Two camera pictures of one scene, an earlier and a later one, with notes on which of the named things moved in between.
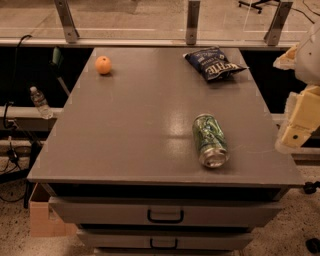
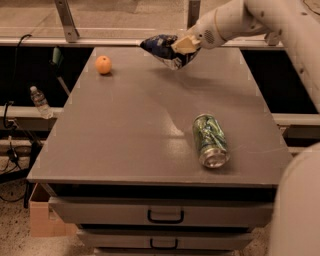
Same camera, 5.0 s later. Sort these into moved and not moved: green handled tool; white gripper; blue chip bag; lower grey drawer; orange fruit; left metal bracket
Moved: white gripper; blue chip bag
Not moved: lower grey drawer; left metal bracket; orange fruit; green handled tool
